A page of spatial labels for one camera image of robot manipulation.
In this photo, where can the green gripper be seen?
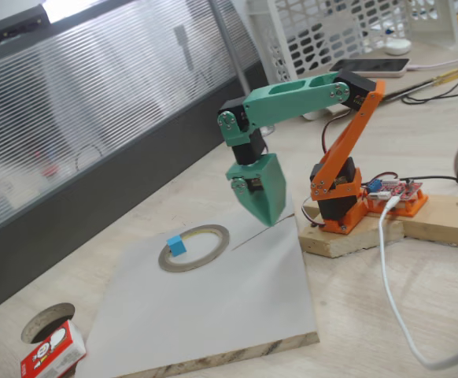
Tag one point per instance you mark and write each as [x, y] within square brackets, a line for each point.
[269, 185]

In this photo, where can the blue cube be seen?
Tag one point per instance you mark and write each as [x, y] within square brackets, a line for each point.
[177, 247]

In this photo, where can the red tissue box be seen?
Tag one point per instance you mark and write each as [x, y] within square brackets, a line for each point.
[52, 354]

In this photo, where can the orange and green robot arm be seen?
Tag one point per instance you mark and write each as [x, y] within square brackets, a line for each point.
[292, 98]

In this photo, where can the black depth camera sensor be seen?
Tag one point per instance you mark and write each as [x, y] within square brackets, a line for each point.
[18, 23]

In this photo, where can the wooden base block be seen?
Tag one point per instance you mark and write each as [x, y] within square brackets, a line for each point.
[351, 240]

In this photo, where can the white work board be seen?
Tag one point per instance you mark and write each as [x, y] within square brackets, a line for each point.
[213, 315]

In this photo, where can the red circuit board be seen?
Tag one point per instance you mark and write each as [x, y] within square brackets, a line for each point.
[394, 190]

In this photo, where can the white plastic basket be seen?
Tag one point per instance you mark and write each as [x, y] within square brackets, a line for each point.
[280, 47]

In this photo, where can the orange circuit board holder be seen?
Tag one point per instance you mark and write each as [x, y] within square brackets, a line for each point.
[414, 206]

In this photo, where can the smartphone with pink case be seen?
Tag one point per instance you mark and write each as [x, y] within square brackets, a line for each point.
[386, 66]

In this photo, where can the wooden base plank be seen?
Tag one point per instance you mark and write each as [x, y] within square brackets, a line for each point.
[441, 224]

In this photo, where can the glass desk partition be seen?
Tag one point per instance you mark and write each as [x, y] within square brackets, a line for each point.
[95, 118]

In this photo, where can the brown cardboard sheet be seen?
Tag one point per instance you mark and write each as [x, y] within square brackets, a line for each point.
[418, 84]

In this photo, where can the white earbud case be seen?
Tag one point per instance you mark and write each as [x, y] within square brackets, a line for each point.
[397, 47]

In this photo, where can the yellow screwdriver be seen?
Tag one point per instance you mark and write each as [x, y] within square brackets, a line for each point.
[447, 76]

